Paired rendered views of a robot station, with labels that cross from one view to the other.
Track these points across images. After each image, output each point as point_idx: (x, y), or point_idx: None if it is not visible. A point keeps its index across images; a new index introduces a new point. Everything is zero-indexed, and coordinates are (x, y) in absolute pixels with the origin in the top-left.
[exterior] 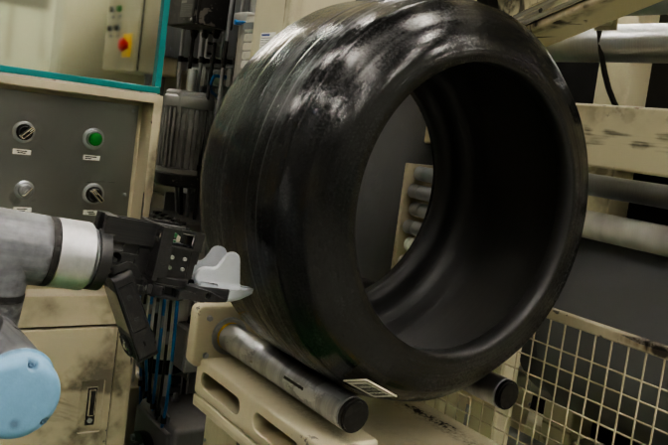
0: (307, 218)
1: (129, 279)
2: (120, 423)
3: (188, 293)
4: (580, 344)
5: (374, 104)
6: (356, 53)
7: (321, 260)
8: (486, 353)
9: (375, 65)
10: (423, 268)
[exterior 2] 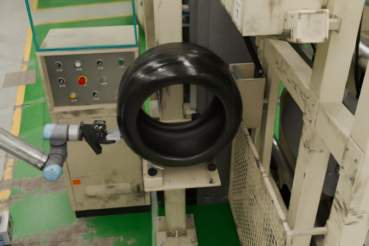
0: (123, 129)
1: (88, 138)
2: None
3: (102, 142)
4: (289, 138)
5: (135, 102)
6: (131, 87)
7: (129, 139)
8: (196, 158)
9: (135, 91)
10: (211, 115)
